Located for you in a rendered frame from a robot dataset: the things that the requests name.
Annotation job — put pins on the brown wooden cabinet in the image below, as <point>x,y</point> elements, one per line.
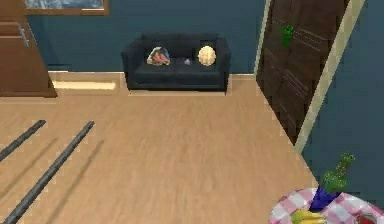
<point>18,63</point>

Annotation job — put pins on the dark brown room door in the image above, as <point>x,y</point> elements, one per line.
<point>293,63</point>

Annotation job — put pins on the red bowl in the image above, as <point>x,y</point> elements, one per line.
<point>366,219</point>

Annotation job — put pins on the yellow bananas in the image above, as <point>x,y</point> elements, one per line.
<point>308,216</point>

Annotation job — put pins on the multicoloured patterned cushion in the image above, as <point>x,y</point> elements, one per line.
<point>159,56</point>

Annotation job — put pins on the green plant in blue pot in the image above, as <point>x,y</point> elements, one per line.
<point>328,186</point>

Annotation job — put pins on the round cream cushion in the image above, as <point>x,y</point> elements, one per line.
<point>207,55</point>

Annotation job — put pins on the small grey object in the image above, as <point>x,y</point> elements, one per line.
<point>187,61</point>

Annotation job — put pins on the wooden framed window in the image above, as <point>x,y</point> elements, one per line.
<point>66,6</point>

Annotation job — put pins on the pink checked round table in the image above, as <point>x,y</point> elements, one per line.
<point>346,208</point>

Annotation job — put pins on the grey table leg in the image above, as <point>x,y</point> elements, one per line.
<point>50,171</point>
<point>20,140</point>

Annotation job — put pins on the dark blue sofa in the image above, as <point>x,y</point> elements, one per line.
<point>176,71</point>

